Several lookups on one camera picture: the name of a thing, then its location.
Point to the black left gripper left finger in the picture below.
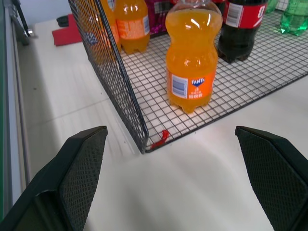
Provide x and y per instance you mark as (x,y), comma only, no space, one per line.
(72,183)

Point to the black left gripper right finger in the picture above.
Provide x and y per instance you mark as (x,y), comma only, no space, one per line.
(274,178)

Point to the orange Fanta soda bottle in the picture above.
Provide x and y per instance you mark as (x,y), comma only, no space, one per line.
(133,26)
(109,26)
(192,60)

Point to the red zip tie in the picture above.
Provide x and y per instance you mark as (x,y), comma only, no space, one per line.
(161,140)

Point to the red box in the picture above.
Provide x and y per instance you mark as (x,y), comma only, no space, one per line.
(66,33)

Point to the dark cola bottle red label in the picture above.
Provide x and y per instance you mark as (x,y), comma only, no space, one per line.
(238,29)

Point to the green soda bottle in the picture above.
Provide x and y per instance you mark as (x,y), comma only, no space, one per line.
(270,6)
(294,19)

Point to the black round object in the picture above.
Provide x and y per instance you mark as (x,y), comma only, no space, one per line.
(63,21)

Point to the purple snack bag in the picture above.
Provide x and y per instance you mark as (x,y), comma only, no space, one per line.
(157,14)

